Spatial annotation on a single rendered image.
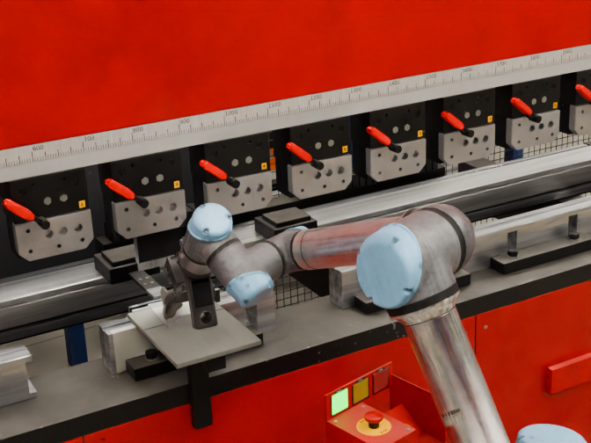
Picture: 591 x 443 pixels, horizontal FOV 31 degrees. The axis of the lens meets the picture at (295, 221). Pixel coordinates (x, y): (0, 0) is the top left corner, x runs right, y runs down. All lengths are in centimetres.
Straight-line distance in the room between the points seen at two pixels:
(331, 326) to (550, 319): 61
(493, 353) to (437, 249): 107
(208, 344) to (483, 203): 114
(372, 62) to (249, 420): 82
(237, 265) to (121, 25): 51
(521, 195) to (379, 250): 151
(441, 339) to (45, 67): 90
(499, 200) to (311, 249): 119
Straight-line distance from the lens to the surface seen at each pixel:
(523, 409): 285
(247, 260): 193
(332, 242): 190
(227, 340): 214
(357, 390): 232
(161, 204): 220
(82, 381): 232
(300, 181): 234
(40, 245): 214
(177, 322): 221
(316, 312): 252
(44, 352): 441
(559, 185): 319
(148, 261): 228
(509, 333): 270
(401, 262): 160
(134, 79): 213
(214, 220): 193
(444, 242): 166
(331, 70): 232
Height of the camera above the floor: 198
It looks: 21 degrees down
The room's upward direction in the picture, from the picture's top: 2 degrees counter-clockwise
